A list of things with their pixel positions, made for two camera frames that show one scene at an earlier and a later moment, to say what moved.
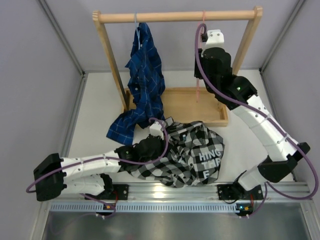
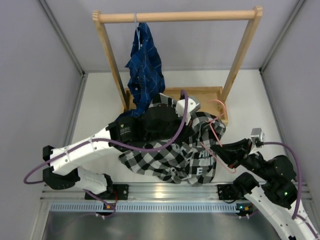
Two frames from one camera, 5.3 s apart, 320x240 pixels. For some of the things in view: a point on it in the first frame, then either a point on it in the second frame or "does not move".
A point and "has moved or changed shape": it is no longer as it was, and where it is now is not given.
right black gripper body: [198, 67] to [244, 150]
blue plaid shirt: [147, 86] does not move
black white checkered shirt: [195, 153] has moved or changed shape
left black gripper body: [155, 139] to [175, 120]
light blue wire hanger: [138, 31] does not move
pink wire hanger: [197, 79] to [234, 171]
